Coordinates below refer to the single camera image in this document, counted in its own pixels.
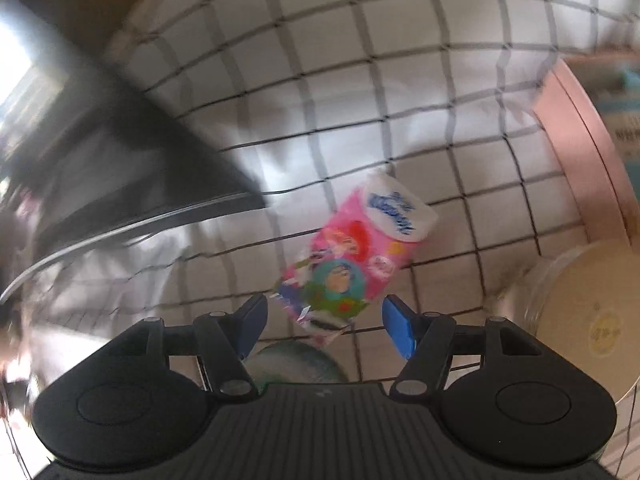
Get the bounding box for computer monitor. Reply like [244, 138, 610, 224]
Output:
[0, 0, 268, 306]

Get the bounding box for green lid glass jar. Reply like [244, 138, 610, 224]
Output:
[246, 341, 352, 392]

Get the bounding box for pink cartoon tissue pack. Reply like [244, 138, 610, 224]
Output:
[270, 169, 440, 348]

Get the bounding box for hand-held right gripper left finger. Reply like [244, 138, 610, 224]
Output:
[141, 293, 270, 401]

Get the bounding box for pink cardboard box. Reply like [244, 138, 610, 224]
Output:
[531, 55, 640, 246]

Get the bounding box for clear plastic jar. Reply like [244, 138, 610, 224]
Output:
[492, 237, 640, 480]

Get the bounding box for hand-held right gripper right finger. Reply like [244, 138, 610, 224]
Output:
[381, 295, 543, 402]

